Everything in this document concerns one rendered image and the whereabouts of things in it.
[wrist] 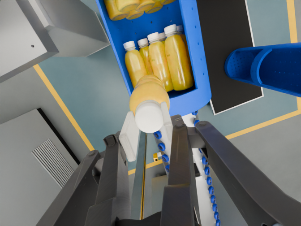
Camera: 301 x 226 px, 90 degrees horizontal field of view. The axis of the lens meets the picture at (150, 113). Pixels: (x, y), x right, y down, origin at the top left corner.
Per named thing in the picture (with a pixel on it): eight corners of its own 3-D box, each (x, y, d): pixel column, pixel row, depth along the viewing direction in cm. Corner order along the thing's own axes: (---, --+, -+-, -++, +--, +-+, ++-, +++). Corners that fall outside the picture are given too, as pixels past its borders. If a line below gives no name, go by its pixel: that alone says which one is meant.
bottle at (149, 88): (133, 98, 39) (120, 132, 22) (139, 71, 37) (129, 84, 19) (159, 104, 40) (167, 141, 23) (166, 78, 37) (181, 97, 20)
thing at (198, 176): (177, 163, 87) (182, 184, 73) (175, 157, 86) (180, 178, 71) (194, 159, 86) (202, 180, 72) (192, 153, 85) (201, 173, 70)
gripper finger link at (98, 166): (124, 169, 13) (92, 177, 13) (130, 139, 18) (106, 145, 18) (118, 155, 13) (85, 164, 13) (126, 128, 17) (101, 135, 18)
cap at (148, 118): (133, 124, 22) (131, 129, 20) (139, 98, 20) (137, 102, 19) (159, 129, 22) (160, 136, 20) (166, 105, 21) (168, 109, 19)
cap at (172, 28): (171, 33, 51) (169, 28, 50) (179, 29, 48) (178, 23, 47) (162, 35, 49) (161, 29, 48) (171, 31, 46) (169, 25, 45)
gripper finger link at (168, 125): (163, 125, 13) (171, 123, 13) (160, 102, 20) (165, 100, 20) (171, 152, 14) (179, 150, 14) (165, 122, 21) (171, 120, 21)
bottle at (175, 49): (182, 84, 59) (170, 33, 53) (197, 84, 53) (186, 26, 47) (169, 91, 55) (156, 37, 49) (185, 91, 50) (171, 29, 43)
